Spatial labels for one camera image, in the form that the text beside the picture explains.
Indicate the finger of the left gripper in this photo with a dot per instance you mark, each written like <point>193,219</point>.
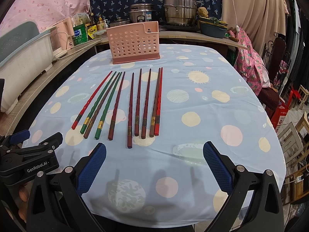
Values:
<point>19,137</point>
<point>49,145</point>

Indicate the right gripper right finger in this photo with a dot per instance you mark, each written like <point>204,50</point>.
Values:
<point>265,211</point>

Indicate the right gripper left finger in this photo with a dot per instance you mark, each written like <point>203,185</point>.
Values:
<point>56,203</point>

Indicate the green chopstick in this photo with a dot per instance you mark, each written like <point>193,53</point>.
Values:
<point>90,119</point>
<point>102,119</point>

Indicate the person's left hand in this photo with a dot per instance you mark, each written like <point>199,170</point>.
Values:
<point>24,197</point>

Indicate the dark red chopstick long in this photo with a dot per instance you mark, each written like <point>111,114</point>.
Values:
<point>129,125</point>

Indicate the white blue dish rack box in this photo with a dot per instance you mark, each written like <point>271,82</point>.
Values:
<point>25,53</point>

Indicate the brown chopstick right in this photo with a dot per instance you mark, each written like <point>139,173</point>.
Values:
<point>151,133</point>

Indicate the red plastic stool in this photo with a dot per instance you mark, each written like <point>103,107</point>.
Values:
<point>282,110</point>

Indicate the blue polka dot tablecloth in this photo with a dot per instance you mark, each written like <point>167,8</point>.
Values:
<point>163,181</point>

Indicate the pink electric kettle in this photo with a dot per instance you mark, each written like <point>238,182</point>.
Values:
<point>65,33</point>

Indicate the yellow oil bottle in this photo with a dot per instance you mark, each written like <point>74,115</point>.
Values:
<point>100,24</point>

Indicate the pink perforated utensil basket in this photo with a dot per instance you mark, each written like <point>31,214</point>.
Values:
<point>134,42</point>

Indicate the small steel lidded pot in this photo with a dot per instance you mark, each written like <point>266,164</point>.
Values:
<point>119,22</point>

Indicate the pink floral hanging sheet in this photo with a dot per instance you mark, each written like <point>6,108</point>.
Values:
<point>44,13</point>

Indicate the pink floral apron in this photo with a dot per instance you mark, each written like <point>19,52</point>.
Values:
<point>250,65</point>

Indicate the steel rice cooker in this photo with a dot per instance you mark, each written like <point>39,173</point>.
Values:
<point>141,12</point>

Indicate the dark wooden chair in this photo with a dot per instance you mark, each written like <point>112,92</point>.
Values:
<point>273,54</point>

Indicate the large steel steamer pot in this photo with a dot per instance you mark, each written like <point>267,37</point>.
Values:
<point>180,12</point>

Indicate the blue basin with vegetables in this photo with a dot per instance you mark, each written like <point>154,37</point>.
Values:
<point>212,27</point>

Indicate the beige hanging curtain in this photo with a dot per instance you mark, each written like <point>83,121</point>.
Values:
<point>260,19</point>

